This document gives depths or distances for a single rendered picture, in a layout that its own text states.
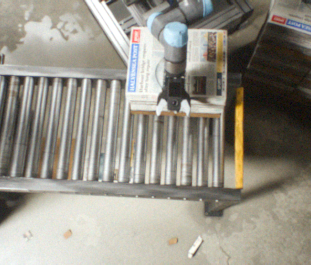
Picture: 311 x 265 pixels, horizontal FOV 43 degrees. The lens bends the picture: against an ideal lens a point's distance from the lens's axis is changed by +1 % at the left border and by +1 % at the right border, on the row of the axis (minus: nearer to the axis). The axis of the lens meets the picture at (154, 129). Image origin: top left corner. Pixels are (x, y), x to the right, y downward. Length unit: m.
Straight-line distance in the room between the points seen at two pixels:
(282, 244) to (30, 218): 1.50
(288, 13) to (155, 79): 0.72
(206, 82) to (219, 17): 1.11
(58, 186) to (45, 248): 0.89
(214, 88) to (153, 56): 0.26
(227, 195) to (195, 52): 0.58
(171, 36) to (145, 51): 0.31
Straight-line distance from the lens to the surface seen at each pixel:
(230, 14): 2.56
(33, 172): 1.72
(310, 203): 2.54
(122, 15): 2.57
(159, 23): 1.32
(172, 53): 1.26
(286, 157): 2.54
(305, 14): 1.92
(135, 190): 1.61
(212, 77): 1.48
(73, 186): 1.66
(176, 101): 1.30
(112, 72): 1.76
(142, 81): 1.47
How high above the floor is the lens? 2.40
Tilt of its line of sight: 75 degrees down
